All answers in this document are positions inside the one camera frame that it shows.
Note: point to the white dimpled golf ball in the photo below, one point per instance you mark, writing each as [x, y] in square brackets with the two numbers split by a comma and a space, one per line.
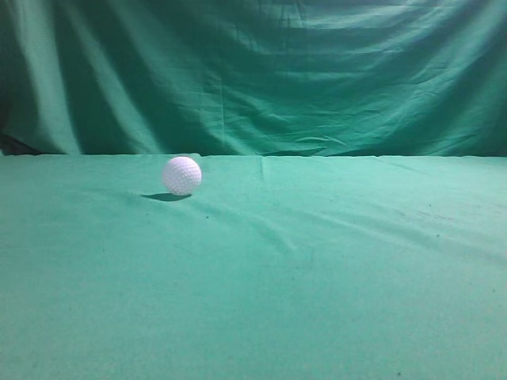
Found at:
[181, 176]

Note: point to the green table cloth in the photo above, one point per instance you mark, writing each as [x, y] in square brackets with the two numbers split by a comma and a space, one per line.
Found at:
[277, 268]

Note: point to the green backdrop cloth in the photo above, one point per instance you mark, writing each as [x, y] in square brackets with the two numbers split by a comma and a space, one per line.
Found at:
[326, 78]

